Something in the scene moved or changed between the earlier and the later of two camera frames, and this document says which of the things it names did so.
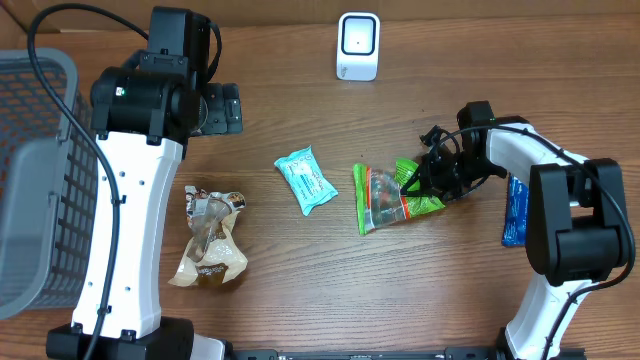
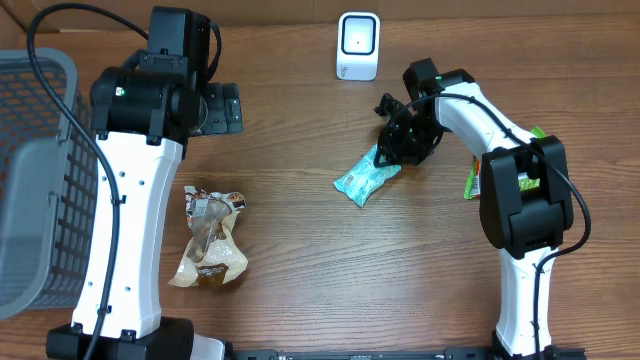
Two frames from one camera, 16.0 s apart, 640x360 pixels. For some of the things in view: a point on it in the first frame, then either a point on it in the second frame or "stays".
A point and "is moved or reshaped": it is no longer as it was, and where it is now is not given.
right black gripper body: x=449 y=171 → x=411 y=136
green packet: x=379 y=199 is moved or reshaped
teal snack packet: x=306 y=178 → x=360 y=183
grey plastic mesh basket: x=48 y=187 stays
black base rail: x=403 y=354 stays
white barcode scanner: x=358 y=44 stays
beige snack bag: x=213 y=254 stays
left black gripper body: x=224 y=115 stays
